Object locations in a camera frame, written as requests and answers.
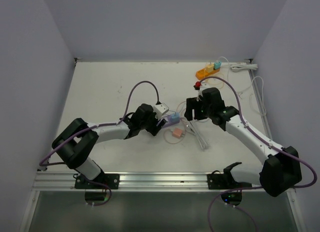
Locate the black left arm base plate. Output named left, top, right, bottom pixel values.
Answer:
left=73, top=173, right=120, bottom=190

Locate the yellow charger plug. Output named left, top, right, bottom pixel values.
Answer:
left=205, top=63, right=214, bottom=73

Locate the white power strip cord bundle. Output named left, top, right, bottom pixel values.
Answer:
left=229, top=63, right=259, bottom=72

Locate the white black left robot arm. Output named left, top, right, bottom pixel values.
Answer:
left=52, top=103, right=169, bottom=189

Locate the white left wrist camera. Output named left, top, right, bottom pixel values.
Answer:
left=153, top=103, right=169, bottom=118

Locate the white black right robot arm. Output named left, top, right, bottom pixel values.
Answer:
left=184, top=82, right=302, bottom=197

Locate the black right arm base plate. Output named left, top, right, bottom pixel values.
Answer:
left=206, top=173, right=252, bottom=190

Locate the pink charger plug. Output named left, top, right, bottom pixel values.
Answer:
left=172, top=128, right=184, bottom=139

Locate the white purple-strip cord bundle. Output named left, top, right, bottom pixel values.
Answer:
left=186, top=121, right=211, bottom=151

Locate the yellow usb cable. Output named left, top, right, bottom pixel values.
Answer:
left=203, top=71, right=226, bottom=89

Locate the orange power strip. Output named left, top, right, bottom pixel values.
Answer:
left=195, top=67, right=220, bottom=80

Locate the aluminium mounting rail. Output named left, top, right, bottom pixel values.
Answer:
left=31, top=171, right=297, bottom=193

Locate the purple power strip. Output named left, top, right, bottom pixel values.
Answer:
left=160, top=114, right=181, bottom=128

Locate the blue charger plug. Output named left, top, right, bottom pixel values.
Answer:
left=170, top=112, right=180, bottom=122

